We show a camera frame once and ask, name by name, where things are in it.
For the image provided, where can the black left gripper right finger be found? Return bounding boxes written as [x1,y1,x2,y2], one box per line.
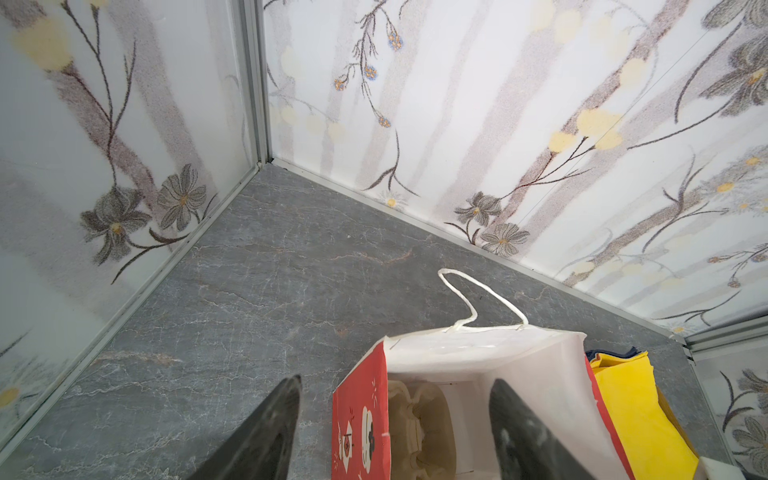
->
[488,379,593,479]

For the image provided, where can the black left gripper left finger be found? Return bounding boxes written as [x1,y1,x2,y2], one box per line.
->
[190,375,302,480]

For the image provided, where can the red white paper gift bag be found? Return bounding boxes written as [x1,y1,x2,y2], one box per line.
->
[331,304,633,479]

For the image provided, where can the single brown pulp cup carrier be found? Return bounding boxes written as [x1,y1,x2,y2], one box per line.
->
[388,380,457,480]

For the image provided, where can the dark blue napkin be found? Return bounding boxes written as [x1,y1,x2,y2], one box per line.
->
[585,347,642,362]

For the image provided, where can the yellow napkin stack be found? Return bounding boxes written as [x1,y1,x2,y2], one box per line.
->
[590,352,698,479]

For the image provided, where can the stack of paper cups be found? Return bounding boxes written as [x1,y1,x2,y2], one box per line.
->
[693,457,746,480]

